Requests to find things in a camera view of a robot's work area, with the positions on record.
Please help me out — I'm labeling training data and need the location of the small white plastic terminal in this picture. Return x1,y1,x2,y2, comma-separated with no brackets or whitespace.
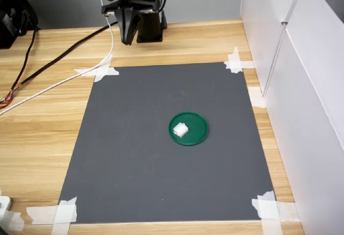
173,122,189,138

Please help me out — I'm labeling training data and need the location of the round green lid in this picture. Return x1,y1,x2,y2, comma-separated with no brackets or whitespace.
168,111,210,147

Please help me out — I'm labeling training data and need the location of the white masking tape patch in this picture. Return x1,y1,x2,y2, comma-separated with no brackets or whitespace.
0,210,25,232
247,86,267,109
74,65,120,83
251,190,300,235
25,196,78,235
224,47,255,74

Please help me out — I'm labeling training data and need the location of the black equipment box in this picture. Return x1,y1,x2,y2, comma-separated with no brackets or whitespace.
0,0,40,49

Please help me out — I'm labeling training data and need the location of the white partition panel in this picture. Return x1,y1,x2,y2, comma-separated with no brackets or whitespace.
264,0,344,235
240,0,309,97

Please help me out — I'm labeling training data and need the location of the dark grey mat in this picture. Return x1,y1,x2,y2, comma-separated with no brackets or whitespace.
58,62,277,224

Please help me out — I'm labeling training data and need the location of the white camera cable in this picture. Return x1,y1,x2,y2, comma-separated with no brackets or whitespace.
0,0,114,116

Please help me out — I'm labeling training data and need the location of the black braided cable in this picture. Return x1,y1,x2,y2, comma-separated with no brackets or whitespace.
0,21,119,109

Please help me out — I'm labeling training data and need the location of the thin black cable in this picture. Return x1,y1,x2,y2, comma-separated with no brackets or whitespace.
10,27,38,92

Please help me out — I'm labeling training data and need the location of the small white bracket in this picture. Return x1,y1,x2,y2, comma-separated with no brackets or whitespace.
0,196,12,219

